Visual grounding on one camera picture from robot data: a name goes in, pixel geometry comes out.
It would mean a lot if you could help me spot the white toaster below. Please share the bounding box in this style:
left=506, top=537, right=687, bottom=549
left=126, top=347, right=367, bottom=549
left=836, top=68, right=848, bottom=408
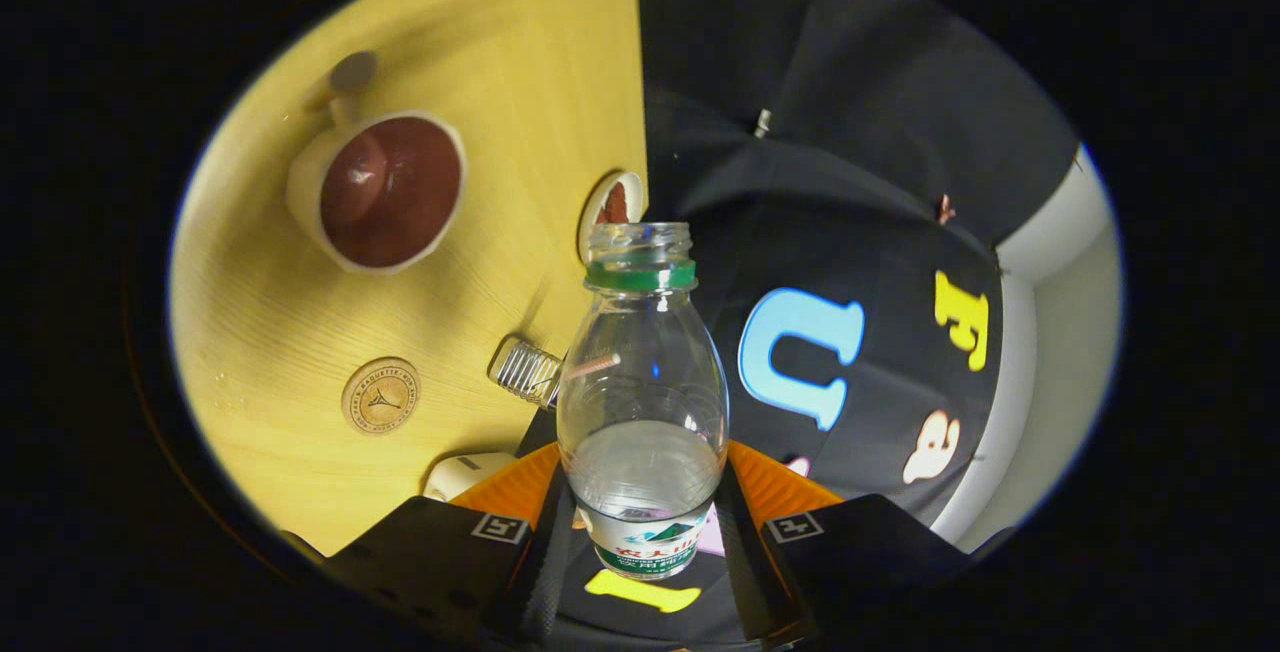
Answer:
left=423, top=451, right=521, bottom=503

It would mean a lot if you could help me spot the wooden table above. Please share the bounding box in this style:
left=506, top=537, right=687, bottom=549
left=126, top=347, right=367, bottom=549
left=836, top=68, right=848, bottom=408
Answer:
left=170, top=0, right=649, bottom=558

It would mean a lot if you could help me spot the cream cup with wooden handle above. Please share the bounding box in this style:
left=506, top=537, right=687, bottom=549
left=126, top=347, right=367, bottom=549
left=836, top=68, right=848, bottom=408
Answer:
left=286, top=51, right=468, bottom=276

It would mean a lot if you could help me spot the black backdrop cloth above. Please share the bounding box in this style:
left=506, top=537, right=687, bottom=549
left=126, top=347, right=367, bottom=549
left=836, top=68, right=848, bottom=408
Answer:
left=520, top=0, right=1081, bottom=643

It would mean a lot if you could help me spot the small round white plate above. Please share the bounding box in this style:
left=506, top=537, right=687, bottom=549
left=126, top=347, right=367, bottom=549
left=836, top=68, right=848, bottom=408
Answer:
left=577, top=170, right=644, bottom=263

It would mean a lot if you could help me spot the round cork coaster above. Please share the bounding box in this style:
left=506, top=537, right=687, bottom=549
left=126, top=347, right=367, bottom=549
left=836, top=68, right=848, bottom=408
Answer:
left=341, top=357, right=421, bottom=435

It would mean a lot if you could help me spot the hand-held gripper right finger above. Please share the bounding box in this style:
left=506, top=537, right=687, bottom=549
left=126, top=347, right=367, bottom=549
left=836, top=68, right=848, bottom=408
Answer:
left=714, top=437, right=967, bottom=649

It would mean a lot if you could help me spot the wire mesh holder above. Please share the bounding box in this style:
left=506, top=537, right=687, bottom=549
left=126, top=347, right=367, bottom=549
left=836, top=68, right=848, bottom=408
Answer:
left=487, top=335, right=563, bottom=408

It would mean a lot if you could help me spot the clear plastic juice bottle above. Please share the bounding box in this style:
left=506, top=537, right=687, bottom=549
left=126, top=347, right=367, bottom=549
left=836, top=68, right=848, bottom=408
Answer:
left=556, top=222, right=730, bottom=581

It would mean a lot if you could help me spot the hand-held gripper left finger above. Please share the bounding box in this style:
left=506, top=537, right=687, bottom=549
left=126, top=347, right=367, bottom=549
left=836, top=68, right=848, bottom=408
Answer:
left=330, top=440, right=580, bottom=647

